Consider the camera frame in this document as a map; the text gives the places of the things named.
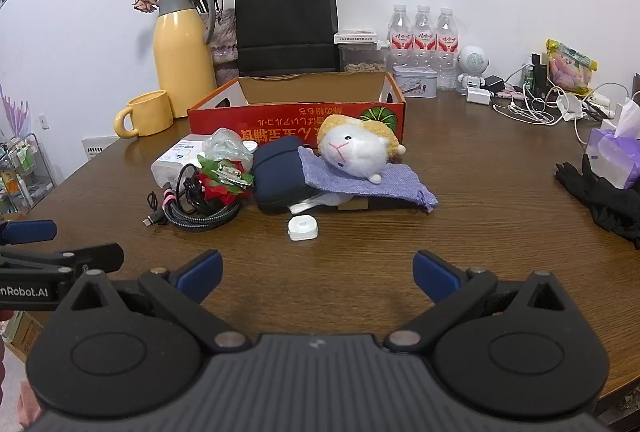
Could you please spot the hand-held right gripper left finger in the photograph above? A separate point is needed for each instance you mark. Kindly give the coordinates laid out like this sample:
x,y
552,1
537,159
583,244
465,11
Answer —
x,y
200,274

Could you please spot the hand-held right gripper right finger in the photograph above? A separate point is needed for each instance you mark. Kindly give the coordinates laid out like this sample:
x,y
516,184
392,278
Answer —
x,y
435,279

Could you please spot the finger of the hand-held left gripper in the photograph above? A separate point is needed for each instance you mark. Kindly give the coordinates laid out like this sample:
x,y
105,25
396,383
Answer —
x,y
30,232
90,259

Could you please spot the silver hair clip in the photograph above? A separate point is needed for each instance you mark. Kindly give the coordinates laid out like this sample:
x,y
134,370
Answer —
x,y
232,175

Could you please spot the purple knit cloth pouch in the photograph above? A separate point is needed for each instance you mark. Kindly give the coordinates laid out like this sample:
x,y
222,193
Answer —
x,y
370,184

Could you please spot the white wipes pack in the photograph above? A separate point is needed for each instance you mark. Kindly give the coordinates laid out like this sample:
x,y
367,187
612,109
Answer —
x,y
172,162

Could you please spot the navy blue pouch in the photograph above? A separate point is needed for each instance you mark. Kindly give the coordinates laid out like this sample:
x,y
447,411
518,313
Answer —
x,y
277,174

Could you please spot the white fabric item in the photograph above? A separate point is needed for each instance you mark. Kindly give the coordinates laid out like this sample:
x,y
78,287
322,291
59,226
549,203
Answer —
x,y
307,204

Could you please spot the white-capped bottle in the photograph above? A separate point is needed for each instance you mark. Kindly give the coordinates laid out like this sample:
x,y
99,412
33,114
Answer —
x,y
227,144

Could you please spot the plush sheep toy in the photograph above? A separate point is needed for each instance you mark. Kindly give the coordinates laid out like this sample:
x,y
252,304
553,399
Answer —
x,y
350,147

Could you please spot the orange cardboard box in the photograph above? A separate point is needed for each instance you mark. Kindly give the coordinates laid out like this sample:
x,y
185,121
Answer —
x,y
280,119

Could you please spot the cardboard box on floor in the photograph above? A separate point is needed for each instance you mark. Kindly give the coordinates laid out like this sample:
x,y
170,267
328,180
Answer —
x,y
20,334

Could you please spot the white vented device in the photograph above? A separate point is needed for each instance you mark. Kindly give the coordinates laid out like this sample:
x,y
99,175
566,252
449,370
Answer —
x,y
97,147

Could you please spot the yellow mug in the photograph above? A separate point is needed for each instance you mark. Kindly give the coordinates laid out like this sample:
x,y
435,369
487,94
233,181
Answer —
x,y
147,114

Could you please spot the black gloves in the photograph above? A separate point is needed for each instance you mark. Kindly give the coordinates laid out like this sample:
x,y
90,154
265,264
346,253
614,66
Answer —
x,y
600,202

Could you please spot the white charger adapter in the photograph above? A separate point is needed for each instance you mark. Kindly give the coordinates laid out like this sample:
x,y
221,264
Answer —
x,y
479,96

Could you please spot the printed tin box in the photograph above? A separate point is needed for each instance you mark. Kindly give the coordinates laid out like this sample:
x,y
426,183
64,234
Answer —
x,y
415,82

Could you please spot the black charger adapter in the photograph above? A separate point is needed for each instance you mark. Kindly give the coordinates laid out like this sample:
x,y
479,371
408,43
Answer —
x,y
495,84

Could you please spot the pink patterned card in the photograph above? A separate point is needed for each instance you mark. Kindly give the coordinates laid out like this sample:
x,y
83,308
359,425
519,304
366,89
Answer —
x,y
512,90

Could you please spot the yellow thermos jug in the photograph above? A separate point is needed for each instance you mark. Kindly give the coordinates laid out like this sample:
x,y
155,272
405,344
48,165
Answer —
x,y
180,62

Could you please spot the purple tissue pack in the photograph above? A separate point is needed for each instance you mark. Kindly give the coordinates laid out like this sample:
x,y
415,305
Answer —
x,y
612,157

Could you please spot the white robot speaker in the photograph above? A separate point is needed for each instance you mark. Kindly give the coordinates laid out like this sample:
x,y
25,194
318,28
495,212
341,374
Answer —
x,y
472,62

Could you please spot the small green bottle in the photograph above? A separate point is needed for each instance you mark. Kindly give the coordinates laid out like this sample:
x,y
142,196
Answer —
x,y
528,79

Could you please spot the clear seed container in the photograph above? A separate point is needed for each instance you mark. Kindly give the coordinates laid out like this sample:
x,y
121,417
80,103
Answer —
x,y
362,59

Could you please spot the small black box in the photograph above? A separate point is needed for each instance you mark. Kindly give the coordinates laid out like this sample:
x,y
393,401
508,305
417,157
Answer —
x,y
541,72

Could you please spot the pink fuzzy vase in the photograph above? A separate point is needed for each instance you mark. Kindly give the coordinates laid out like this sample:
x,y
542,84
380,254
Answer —
x,y
224,42

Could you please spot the yellow snack bag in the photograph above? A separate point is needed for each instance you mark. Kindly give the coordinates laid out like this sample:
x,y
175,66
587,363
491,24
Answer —
x,y
570,67

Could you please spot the white flat box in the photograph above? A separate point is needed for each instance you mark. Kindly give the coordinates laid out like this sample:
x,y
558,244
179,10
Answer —
x,y
355,37

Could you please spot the black paper bag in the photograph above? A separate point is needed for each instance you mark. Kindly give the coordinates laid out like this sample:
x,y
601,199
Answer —
x,y
285,12

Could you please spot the white wall outlet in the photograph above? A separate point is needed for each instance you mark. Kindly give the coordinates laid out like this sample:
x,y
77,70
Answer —
x,y
44,120

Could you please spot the purple flower wall sticker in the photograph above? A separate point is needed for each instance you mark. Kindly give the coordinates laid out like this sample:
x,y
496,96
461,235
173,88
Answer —
x,y
15,112

